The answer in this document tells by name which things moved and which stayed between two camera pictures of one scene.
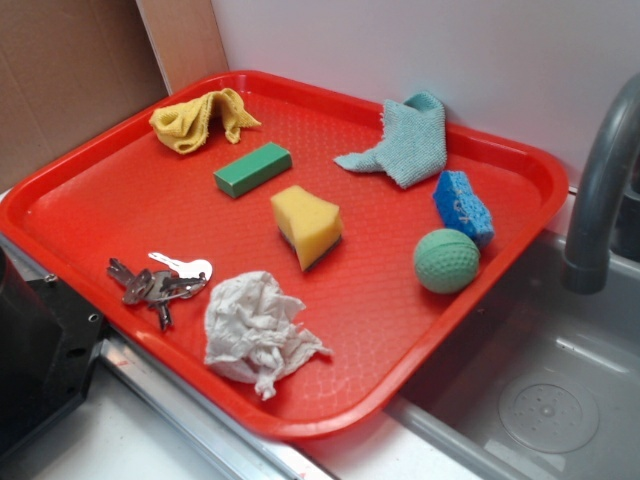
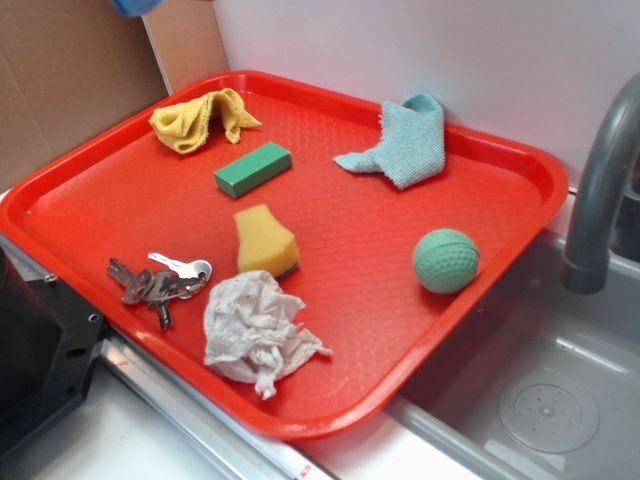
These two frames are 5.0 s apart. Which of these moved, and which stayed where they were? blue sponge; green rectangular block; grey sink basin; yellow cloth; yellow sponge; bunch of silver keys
Moved: yellow sponge; blue sponge
Stayed: grey sink basin; yellow cloth; green rectangular block; bunch of silver keys
